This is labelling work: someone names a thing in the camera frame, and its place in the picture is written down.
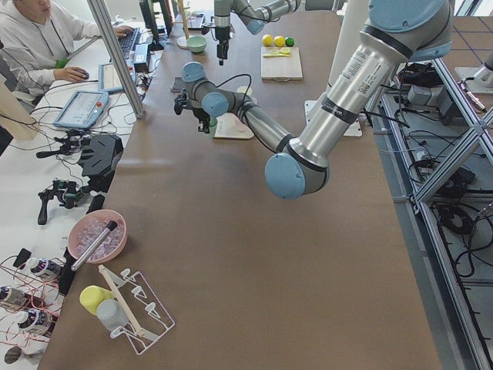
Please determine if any light green bowl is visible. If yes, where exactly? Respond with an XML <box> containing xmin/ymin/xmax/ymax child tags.
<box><xmin>186</xmin><ymin>35</ymin><xmax>207</xmax><ymax>53</ymax></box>

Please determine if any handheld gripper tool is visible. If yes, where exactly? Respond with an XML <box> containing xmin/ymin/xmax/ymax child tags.
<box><xmin>37</xmin><ymin>179</ymin><xmax>91</xmax><ymax>225</ymax></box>

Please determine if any aluminium frame post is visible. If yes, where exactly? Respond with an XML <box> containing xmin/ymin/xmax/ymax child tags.
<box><xmin>87</xmin><ymin>0</ymin><xmax>145</xmax><ymax>119</ymax></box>

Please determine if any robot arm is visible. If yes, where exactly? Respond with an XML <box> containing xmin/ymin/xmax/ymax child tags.
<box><xmin>174</xmin><ymin>1</ymin><xmax>454</xmax><ymax>199</ymax></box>
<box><xmin>213</xmin><ymin>0</ymin><xmax>301</xmax><ymax>66</ymax></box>

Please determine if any wooden cutting board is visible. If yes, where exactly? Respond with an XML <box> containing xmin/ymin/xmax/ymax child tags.
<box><xmin>260</xmin><ymin>46</ymin><xmax>304</xmax><ymax>81</ymax></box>

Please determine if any yellow plastic knife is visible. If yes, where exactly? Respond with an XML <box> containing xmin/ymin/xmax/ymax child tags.
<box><xmin>262</xmin><ymin>53</ymin><xmax>291</xmax><ymax>58</ymax></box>

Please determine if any green cup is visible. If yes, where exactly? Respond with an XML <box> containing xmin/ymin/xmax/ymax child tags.
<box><xmin>207</xmin><ymin>117</ymin><xmax>217</xmax><ymax>138</ymax></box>

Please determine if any pink cup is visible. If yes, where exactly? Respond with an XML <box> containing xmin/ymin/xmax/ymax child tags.
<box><xmin>232</xmin><ymin>120</ymin><xmax>248</xmax><ymax>135</ymax></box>

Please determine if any blue teach pendant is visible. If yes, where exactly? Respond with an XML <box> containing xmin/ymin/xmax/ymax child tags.
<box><xmin>53</xmin><ymin>91</ymin><xmax>109</xmax><ymax>129</ymax></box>

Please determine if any yellow cup on rack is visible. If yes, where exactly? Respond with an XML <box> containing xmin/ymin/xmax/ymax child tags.
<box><xmin>79</xmin><ymin>285</ymin><xmax>114</xmax><ymax>315</ymax></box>

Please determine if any grey cup on rack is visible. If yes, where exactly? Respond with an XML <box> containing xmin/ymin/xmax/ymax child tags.
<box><xmin>96</xmin><ymin>299</ymin><xmax>129</xmax><ymax>331</ymax></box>

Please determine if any pink bowl with ice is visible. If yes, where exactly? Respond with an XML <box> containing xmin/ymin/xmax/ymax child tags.
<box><xmin>68</xmin><ymin>210</ymin><xmax>128</xmax><ymax>264</ymax></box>

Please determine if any seated person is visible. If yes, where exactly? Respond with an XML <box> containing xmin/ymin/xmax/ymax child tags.
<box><xmin>0</xmin><ymin>0</ymin><xmax>136</xmax><ymax>102</ymax></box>

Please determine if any whole yellow lemon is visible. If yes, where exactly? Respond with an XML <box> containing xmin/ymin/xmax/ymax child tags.
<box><xmin>262</xmin><ymin>34</ymin><xmax>273</xmax><ymax>47</ymax></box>
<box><xmin>273</xmin><ymin>35</ymin><xmax>286</xmax><ymax>47</ymax></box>

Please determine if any metal tube with black cap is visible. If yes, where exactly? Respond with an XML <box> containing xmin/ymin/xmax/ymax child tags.
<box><xmin>71</xmin><ymin>220</ymin><xmax>118</xmax><ymax>271</ymax></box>

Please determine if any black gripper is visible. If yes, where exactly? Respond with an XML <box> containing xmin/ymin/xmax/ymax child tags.
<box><xmin>215</xmin><ymin>26</ymin><xmax>230</xmax><ymax>66</ymax></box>
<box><xmin>193</xmin><ymin>109</ymin><xmax>210</xmax><ymax>133</ymax></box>

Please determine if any black keyboard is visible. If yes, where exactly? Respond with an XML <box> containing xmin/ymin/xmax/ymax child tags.
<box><xmin>118</xmin><ymin>28</ymin><xmax>141</xmax><ymax>59</ymax></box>

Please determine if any white wire cup rack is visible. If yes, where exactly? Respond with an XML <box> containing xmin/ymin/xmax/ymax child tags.
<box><xmin>109</xmin><ymin>268</ymin><xmax>176</xmax><ymax>355</ymax></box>

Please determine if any green lime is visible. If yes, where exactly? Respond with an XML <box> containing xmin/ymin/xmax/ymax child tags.
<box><xmin>285</xmin><ymin>37</ymin><xmax>295</xmax><ymax>47</ymax></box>

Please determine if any wooden stick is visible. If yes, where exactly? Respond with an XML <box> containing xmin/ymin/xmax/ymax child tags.
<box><xmin>98</xmin><ymin>264</ymin><xmax>145</xmax><ymax>338</ymax></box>

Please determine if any cream cup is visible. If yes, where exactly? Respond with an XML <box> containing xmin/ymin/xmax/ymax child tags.
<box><xmin>236</xmin><ymin>86</ymin><xmax>253</xmax><ymax>102</ymax></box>

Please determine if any cream rabbit tray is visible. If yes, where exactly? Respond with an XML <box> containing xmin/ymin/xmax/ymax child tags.
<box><xmin>214</xmin><ymin>113</ymin><xmax>254</xmax><ymax>140</ymax></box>

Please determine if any grey folded cloth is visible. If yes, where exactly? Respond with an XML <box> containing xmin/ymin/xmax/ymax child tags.
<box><xmin>171</xmin><ymin>76</ymin><xmax>186</xmax><ymax>93</ymax></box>

